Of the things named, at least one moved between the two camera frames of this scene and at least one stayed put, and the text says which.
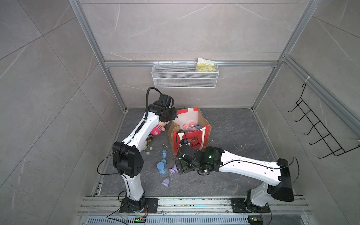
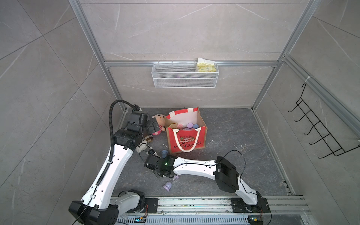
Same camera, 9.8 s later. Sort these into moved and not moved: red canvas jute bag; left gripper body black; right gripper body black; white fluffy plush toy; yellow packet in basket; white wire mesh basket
Moved: right gripper body black; left gripper body black
Not moved: white fluffy plush toy; yellow packet in basket; white wire mesh basket; red canvas jute bag
